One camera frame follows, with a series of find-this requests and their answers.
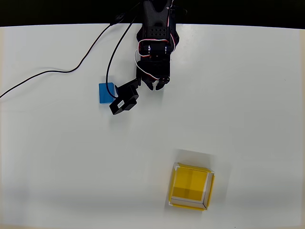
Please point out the blue cube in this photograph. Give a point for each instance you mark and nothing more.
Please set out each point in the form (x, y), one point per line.
(104, 94)

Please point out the yellow open box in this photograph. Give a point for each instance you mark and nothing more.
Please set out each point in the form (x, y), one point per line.
(190, 183)

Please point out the black webcam on gripper mount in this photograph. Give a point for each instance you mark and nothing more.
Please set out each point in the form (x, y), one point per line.
(126, 96)

